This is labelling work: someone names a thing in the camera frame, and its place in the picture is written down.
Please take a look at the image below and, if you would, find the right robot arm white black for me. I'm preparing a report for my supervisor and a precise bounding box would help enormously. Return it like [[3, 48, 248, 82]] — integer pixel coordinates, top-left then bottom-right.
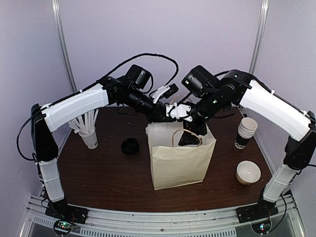
[[170, 65, 316, 218]]

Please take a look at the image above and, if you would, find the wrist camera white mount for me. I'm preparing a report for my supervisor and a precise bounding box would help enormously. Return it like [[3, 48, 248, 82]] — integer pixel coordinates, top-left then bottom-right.
[[165, 103, 193, 122], [150, 83, 179, 104]]

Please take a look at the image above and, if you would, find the paper cup holding straws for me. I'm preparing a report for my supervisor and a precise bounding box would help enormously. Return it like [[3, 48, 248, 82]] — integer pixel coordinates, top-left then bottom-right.
[[79, 129, 98, 150]]

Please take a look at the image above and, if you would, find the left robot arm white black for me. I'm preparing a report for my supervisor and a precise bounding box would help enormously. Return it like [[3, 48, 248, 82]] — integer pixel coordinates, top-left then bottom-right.
[[31, 65, 173, 219]]

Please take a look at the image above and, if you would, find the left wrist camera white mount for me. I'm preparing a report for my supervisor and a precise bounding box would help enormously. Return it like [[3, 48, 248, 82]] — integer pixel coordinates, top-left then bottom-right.
[[150, 83, 179, 104]]

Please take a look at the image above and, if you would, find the stack of black lids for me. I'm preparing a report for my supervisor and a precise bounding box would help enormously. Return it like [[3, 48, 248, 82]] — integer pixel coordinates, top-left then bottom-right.
[[121, 137, 139, 156]]

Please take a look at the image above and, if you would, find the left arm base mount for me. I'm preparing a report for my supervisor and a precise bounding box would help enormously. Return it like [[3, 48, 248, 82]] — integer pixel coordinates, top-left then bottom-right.
[[45, 199, 88, 236]]

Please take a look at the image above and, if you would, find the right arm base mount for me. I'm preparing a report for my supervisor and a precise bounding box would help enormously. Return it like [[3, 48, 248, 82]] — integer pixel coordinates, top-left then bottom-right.
[[236, 200, 278, 234]]

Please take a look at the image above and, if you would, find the stack of paper cups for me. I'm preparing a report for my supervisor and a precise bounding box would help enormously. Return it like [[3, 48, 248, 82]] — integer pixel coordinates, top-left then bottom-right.
[[235, 117, 258, 150]]

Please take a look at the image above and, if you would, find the left aluminium frame post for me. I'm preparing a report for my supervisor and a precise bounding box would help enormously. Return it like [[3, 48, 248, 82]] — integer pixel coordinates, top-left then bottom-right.
[[51, 0, 77, 93]]

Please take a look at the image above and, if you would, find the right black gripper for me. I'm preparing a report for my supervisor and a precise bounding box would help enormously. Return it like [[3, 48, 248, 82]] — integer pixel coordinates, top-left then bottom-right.
[[178, 91, 225, 146]]

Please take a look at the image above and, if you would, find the aluminium frame post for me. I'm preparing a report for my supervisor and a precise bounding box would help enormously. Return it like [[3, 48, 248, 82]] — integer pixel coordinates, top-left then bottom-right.
[[249, 0, 269, 74], [51, 0, 77, 93]]

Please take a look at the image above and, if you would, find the aluminium front rail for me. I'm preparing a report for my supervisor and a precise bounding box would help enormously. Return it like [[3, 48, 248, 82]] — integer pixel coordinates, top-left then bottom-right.
[[18, 194, 307, 237]]

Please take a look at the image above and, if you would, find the right aluminium frame post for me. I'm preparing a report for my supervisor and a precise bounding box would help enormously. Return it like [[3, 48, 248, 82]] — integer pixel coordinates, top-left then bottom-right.
[[249, 0, 269, 74]]

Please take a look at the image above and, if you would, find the white ceramic bowl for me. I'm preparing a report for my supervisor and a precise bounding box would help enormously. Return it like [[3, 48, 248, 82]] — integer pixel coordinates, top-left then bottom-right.
[[236, 160, 261, 186]]

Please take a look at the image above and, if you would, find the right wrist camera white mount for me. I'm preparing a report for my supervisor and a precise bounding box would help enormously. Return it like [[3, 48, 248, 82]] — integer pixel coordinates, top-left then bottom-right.
[[165, 103, 193, 122]]

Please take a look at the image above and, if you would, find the wrapped white straws bundle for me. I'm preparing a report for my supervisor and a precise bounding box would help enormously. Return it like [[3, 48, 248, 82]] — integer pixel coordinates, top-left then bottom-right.
[[68, 109, 99, 136]]

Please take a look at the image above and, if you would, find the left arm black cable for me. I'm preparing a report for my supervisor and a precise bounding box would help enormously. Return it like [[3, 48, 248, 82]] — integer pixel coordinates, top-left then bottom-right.
[[16, 52, 180, 161]]

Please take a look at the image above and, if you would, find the kraft paper takeout bag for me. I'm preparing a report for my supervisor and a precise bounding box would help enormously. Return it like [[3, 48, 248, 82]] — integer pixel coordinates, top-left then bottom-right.
[[145, 118, 216, 190]]

